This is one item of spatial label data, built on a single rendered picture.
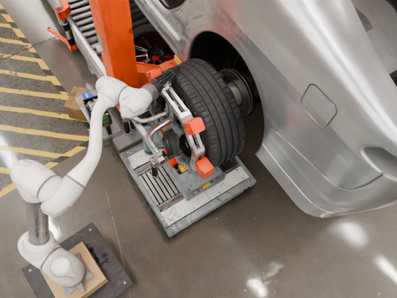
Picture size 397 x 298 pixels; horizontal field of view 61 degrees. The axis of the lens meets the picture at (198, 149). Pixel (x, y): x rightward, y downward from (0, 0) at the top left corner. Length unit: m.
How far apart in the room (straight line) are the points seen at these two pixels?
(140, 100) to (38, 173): 0.55
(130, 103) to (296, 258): 1.79
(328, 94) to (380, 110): 0.20
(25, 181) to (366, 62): 1.45
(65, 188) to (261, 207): 1.71
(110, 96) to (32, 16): 2.60
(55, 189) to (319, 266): 2.02
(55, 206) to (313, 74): 1.20
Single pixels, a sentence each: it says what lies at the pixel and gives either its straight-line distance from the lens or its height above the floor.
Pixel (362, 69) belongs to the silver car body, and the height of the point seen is 1.69.
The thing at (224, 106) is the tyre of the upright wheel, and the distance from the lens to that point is 1.82.
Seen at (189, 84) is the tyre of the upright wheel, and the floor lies 1.18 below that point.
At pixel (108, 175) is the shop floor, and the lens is 2.88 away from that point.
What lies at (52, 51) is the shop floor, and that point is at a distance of 3.77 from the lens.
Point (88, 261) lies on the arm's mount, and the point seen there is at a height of 0.40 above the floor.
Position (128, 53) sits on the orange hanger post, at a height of 1.08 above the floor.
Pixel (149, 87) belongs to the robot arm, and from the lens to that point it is 1.72.
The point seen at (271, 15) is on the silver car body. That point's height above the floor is 1.63.
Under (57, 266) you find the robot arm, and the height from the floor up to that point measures 0.68.
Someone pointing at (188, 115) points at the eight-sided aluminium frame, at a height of 1.12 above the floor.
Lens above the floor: 2.59
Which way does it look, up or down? 61 degrees down
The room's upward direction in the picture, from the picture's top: 9 degrees clockwise
